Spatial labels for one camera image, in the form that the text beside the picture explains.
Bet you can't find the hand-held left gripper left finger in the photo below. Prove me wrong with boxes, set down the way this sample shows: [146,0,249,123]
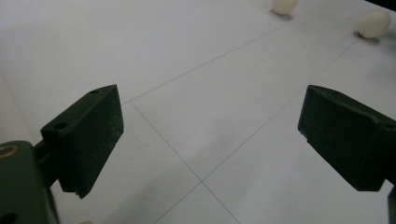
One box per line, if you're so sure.
[40,84,124,199]

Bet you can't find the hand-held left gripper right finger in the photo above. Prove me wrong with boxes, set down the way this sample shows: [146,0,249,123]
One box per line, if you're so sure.
[297,84,396,192]

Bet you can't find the white egg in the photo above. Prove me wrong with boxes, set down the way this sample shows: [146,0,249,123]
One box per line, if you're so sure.
[271,0,299,16]
[354,9,392,39]

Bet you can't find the white gridded table sheet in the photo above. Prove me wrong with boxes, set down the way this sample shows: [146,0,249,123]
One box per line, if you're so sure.
[0,0,396,224]

